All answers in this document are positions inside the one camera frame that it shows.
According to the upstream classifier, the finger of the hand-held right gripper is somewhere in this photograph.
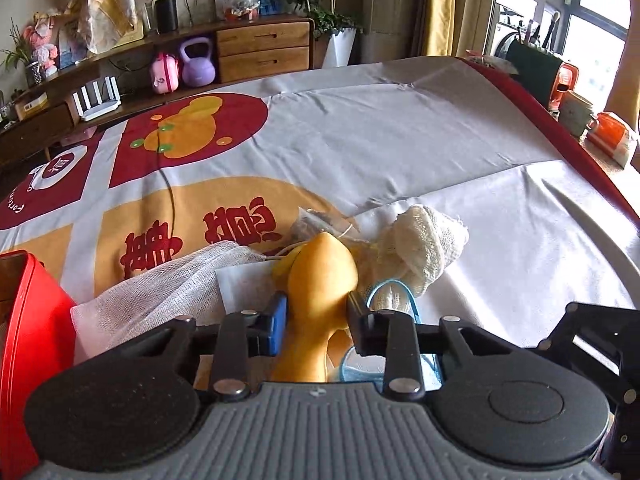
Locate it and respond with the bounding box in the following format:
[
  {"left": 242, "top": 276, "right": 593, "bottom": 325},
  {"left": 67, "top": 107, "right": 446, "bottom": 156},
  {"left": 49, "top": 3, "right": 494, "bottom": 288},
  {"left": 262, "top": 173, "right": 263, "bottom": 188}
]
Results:
[{"left": 536, "top": 302, "right": 640, "bottom": 407}]

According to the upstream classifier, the small white box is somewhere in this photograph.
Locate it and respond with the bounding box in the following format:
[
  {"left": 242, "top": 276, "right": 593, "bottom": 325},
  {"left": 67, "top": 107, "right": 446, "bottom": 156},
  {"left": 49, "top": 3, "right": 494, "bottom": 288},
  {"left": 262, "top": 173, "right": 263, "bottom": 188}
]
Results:
[{"left": 14, "top": 92, "right": 49, "bottom": 119}]

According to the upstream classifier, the white router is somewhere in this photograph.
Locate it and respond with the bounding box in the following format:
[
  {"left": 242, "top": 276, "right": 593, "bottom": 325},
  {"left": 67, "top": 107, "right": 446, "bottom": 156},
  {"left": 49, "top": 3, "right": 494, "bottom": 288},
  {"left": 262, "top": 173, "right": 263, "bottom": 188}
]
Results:
[{"left": 72, "top": 75, "right": 123, "bottom": 122}]

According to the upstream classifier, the wooden TV cabinet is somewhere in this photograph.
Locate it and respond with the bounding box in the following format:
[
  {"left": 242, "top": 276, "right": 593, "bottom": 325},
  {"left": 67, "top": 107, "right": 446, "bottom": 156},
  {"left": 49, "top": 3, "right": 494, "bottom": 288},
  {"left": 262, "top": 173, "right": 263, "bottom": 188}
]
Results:
[{"left": 0, "top": 17, "right": 316, "bottom": 162}]

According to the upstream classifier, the cream gauze bundle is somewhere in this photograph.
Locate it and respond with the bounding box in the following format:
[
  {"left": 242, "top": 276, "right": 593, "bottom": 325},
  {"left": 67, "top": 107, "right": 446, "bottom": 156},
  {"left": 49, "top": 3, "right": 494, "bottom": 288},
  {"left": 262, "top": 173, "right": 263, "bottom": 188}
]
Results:
[{"left": 369, "top": 204, "right": 471, "bottom": 297}]

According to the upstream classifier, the white mesh cloth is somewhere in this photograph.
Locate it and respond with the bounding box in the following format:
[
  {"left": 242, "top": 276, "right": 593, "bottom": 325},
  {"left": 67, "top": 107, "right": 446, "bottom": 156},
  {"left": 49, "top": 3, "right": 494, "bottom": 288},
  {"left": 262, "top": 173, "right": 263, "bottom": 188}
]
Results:
[{"left": 70, "top": 240, "right": 274, "bottom": 362}]

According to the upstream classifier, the yellow soft toy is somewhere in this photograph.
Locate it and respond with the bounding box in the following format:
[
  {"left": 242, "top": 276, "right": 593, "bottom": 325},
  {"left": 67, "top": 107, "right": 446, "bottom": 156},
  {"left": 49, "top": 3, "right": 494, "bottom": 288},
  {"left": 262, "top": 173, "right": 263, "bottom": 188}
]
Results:
[{"left": 269, "top": 233, "right": 360, "bottom": 384}]

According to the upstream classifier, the black thin cable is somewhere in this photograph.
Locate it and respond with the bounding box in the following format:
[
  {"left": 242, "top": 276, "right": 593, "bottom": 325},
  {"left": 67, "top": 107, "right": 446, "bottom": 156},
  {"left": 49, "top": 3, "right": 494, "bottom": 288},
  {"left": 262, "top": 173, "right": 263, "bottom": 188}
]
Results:
[{"left": 154, "top": 122, "right": 177, "bottom": 243}]

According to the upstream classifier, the purple kettlebell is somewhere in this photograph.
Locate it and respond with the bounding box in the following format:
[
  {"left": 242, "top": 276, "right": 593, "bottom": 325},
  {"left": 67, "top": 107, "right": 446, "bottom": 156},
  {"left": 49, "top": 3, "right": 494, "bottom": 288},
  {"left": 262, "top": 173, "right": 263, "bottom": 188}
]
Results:
[{"left": 178, "top": 37, "right": 219, "bottom": 87}]

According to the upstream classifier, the potted green plant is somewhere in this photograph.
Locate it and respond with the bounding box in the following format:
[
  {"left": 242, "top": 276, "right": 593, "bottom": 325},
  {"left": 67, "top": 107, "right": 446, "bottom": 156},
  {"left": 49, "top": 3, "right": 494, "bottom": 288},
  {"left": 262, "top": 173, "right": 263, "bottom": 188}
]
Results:
[{"left": 276, "top": 0, "right": 364, "bottom": 69}]

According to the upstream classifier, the dark green utensil holder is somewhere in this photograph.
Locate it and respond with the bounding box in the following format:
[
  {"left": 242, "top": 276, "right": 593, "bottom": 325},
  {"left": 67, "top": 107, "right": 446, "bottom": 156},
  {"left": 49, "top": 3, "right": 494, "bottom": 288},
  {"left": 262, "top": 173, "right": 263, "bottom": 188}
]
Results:
[{"left": 504, "top": 10, "right": 564, "bottom": 97}]

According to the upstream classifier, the yellow curtain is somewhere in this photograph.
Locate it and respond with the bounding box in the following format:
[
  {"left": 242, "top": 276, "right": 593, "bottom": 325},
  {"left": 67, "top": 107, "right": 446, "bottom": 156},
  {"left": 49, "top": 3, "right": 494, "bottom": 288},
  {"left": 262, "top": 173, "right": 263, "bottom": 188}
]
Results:
[{"left": 424, "top": 0, "right": 459, "bottom": 59}]

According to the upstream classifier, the washing machine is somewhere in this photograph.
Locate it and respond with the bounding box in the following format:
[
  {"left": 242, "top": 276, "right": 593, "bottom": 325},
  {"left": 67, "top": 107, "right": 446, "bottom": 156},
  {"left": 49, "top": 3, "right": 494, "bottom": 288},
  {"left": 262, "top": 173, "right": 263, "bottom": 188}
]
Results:
[{"left": 492, "top": 2, "right": 538, "bottom": 59}]

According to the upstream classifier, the printed tablecloth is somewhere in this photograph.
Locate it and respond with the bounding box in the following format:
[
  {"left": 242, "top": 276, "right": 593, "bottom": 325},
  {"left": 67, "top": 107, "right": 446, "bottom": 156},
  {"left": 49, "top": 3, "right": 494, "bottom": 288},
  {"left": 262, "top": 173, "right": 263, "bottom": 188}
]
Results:
[{"left": 0, "top": 56, "right": 640, "bottom": 391}]

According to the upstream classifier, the black speaker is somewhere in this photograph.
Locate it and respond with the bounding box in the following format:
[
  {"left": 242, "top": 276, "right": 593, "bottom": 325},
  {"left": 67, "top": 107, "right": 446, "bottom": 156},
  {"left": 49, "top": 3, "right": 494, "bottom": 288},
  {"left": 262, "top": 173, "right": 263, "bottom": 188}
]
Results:
[{"left": 154, "top": 0, "right": 180, "bottom": 34}]

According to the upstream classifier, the cartoon print face mask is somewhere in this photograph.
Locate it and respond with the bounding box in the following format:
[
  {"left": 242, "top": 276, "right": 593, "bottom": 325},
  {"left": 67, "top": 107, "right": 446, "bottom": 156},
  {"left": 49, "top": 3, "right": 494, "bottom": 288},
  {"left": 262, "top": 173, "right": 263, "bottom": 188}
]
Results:
[{"left": 339, "top": 280, "right": 445, "bottom": 392}]

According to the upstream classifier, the red tin box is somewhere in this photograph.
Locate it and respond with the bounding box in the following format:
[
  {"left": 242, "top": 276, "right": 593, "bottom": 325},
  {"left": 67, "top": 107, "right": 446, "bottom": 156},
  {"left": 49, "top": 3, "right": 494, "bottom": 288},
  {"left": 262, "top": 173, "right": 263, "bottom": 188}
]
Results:
[{"left": 0, "top": 249, "right": 77, "bottom": 467}]

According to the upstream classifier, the green mug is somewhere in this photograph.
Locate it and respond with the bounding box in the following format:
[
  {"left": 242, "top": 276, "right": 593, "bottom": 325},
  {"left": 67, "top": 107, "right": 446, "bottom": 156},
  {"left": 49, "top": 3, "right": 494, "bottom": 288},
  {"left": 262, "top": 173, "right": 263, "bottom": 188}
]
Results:
[{"left": 558, "top": 90, "right": 599, "bottom": 139}]

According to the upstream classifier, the pink toy case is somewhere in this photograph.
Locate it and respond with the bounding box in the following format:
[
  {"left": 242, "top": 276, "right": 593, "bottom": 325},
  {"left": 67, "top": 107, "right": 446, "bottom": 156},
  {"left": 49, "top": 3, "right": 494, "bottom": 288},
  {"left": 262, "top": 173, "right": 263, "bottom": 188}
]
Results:
[{"left": 151, "top": 52, "right": 181, "bottom": 95}]

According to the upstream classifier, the small potted plant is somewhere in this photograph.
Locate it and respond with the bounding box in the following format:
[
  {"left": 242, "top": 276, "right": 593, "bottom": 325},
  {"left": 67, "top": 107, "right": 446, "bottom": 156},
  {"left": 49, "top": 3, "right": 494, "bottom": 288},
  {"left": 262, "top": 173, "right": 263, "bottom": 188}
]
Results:
[{"left": 0, "top": 19, "right": 37, "bottom": 87}]

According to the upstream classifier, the orange packet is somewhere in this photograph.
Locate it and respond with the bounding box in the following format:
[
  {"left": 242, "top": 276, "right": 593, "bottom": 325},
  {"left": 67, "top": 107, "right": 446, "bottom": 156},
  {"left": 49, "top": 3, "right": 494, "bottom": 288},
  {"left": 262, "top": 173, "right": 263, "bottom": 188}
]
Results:
[{"left": 586, "top": 112, "right": 639, "bottom": 169}]

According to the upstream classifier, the white paper leaflet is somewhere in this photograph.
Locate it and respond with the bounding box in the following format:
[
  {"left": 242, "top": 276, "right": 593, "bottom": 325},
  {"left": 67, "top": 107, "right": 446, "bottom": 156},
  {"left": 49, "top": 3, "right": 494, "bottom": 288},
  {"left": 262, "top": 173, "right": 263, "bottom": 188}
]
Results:
[{"left": 215, "top": 263, "right": 289, "bottom": 322}]

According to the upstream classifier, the floor standing air conditioner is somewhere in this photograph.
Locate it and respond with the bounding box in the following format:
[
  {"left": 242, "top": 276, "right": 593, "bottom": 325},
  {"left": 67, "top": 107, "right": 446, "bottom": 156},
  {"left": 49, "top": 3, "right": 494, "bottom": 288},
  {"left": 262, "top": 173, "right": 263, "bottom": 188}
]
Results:
[{"left": 362, "top": 0, "right": 427, "bottom": 64}]

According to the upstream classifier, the pink doll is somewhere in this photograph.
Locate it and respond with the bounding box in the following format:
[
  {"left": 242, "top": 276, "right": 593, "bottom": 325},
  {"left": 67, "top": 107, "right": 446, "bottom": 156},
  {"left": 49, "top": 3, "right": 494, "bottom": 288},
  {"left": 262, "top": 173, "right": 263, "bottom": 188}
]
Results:
[{"left": 21, "top": 11, "right": 59, "bottom": 79}]

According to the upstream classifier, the orange plastic stand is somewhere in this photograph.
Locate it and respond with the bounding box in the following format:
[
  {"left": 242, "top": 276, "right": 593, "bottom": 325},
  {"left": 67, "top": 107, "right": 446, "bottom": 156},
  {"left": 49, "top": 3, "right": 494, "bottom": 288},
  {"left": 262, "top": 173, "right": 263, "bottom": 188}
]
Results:
[{"left": 547, "top": 62, "right": 582, "bottom": 114}]

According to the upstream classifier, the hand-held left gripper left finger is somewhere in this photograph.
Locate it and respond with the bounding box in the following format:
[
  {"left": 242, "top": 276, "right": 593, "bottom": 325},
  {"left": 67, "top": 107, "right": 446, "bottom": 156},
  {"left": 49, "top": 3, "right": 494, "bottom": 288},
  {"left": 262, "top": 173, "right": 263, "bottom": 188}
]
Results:
[{"left": 144, "top": 293, "right": 289, "bottom": 402}]

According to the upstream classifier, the clear plastic bag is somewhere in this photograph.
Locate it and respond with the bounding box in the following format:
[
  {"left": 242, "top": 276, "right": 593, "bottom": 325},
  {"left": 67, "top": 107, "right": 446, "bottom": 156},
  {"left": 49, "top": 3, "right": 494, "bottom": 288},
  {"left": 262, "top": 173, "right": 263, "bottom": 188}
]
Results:
[{"left": 291, "top": 206, "right": 359, "bottom": 244}]

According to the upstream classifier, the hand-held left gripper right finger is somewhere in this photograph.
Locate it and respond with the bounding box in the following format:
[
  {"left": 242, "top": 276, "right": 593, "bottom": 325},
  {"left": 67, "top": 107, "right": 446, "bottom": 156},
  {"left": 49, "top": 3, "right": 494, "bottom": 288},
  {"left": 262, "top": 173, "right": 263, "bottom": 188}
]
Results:
[{"left": 346, "top": 293, "right": 502, "bottom": 396}]

